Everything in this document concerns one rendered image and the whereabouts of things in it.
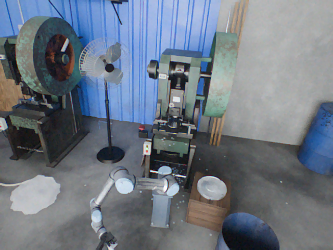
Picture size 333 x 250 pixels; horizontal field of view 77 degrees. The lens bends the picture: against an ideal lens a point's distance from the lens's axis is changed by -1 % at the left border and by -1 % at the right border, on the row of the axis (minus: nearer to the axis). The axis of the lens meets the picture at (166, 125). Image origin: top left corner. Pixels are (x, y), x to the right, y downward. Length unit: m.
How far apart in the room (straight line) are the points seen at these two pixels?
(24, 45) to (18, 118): 1.01
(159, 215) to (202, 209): 0.41
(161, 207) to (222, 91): 1.18
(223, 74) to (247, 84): 1.72
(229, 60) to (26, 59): 1.82
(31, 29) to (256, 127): 3.34
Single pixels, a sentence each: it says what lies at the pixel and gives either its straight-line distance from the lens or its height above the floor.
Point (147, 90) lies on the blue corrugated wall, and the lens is 3.57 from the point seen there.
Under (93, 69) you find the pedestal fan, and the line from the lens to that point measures 2.43.
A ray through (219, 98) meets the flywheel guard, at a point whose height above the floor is 1.26.
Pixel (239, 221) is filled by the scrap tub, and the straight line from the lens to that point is 2.05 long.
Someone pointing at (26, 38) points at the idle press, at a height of 1.57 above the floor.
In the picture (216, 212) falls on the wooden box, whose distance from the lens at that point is 2.18.
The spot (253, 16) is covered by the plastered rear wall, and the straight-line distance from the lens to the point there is 3.36.
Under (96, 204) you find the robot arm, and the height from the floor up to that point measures 0.50.
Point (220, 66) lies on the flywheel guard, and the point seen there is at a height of 1.52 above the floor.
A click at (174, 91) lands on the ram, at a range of 2.20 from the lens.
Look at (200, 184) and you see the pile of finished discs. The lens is 2.22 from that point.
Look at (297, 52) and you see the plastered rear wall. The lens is 3.59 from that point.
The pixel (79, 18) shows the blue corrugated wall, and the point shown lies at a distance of 3.73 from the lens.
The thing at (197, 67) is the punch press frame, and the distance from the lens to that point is 2.07.
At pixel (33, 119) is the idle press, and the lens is 2.93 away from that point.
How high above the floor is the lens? 1.91
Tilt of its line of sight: 30 degrees down
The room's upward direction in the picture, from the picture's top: 5 degrees clockwise
